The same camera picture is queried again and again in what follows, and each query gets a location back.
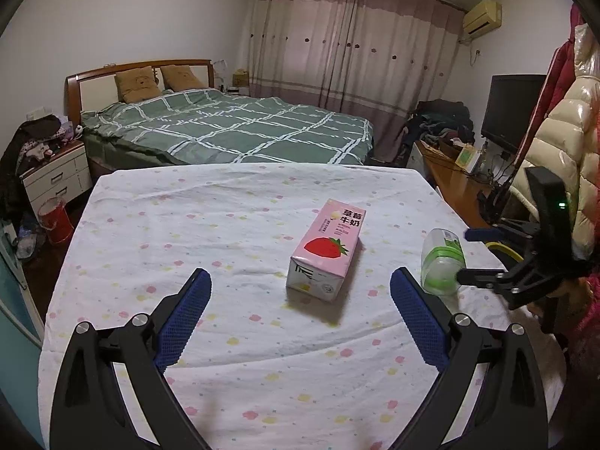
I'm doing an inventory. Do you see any white nightstand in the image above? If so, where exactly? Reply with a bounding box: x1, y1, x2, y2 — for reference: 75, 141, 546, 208
19, 141, 93, 219

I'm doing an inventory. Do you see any dark clothes heap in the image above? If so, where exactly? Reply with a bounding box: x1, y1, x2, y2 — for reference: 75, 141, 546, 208
0, 115, 85, 216

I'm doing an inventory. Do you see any crumpled plastic bag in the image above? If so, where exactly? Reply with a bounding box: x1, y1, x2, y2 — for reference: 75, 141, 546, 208
14, 222, 48, 258

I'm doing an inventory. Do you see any green clear plastic bottle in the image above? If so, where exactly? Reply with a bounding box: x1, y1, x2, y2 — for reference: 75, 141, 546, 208
421, 228, 466, 297

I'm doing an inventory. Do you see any pink purple curtain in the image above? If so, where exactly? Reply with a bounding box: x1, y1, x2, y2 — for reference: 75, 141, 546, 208
246, 0, 467, 167

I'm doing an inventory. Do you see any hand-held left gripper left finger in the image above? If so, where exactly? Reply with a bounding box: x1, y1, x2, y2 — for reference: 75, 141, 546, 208
49, 268, 214, 450

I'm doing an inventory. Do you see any wooden bed headboard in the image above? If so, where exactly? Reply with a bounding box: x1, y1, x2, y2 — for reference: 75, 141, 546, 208
66, 58, 217, 125

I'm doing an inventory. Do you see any brown bear pillow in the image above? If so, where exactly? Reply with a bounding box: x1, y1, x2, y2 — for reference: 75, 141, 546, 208
160, 66, 207, 91
115, 68, 162, 102

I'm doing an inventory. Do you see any red puffer jacket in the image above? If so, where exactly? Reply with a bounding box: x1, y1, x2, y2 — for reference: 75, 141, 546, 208
516, 4, 587, 170

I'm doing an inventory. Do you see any yellowed wall air conditioner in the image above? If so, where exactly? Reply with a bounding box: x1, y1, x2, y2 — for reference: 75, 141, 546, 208
462, 0, 502, 37

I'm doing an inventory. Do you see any cream puffer jacket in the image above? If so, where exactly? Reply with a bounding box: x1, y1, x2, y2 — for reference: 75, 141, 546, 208
508, 23, 600, 263

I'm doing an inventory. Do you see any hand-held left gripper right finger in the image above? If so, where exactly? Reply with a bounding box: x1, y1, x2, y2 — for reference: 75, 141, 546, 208
390, 267, 549, 450

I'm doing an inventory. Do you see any black television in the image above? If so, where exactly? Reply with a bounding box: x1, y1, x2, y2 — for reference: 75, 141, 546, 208
480, 74, 547, 153

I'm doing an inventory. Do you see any red bucket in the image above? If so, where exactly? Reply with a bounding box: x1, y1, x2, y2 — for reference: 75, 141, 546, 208
37, 197, 75, 245

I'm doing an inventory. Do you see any wooden desk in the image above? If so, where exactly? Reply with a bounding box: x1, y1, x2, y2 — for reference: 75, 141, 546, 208
408, 141, 498, 230

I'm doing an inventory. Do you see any white dotted tablecloth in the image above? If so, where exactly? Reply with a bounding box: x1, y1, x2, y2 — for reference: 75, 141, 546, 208
37, 163, 568, 450

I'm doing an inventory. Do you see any bed with green plaid cover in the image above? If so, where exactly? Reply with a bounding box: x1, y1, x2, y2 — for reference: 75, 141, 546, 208
81, 89, 376, 166

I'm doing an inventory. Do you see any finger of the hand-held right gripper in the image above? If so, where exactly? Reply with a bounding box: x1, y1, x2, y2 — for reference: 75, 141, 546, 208
464, 218, 543, 242
456, 261, 533, 295

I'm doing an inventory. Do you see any green white box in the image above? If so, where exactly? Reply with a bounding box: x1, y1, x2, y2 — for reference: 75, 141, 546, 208
457, 147, 481, 170

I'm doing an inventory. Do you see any pink cloth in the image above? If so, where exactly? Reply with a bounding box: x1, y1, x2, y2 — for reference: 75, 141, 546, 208
562, 272, 600, 385

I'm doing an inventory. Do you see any teal leaf print wardrobe door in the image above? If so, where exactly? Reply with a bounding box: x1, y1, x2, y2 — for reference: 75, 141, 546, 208
0, 225, 45, 352

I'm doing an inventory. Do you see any pink strawberry milk carton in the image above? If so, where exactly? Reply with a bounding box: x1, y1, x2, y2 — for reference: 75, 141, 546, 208
286, 198, 367, 302

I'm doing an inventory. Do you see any pile of dark clothes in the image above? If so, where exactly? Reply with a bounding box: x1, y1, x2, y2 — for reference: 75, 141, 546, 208
403, 99, 476, 155

